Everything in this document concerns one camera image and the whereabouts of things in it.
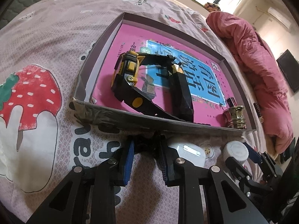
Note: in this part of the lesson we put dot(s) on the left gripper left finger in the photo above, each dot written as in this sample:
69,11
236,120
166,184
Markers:
124,157

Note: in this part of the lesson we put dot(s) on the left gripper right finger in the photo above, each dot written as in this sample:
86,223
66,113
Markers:
166,158

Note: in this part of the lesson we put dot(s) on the wall mounted black television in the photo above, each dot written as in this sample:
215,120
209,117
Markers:
290,69

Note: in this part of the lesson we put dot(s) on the pink Chinese workbook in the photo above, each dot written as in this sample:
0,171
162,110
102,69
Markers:
208,84

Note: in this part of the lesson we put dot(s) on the white air conditioner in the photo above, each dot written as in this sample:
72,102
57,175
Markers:
279,17

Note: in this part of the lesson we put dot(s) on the purple cardboard box tray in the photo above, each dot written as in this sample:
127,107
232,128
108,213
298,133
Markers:
153,81

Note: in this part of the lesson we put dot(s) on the red lipstick box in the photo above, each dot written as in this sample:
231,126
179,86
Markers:
231,102

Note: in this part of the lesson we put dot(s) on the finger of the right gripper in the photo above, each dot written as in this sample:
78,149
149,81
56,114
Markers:
239,172
263,160

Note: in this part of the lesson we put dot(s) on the round white jar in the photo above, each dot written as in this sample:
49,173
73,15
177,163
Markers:
236,150

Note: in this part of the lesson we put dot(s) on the yellow black wrist watch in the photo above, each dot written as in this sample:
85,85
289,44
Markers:
125,78

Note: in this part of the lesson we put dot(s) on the pink quilted duvet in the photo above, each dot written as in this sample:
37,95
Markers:
256,60

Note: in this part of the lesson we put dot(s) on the white earbuds case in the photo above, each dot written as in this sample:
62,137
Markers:
190,152

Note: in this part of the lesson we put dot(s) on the brown patterned bag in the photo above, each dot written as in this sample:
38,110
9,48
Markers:
212,7

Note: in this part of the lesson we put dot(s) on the strawberry print bed sheet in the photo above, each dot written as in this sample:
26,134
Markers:
56,168

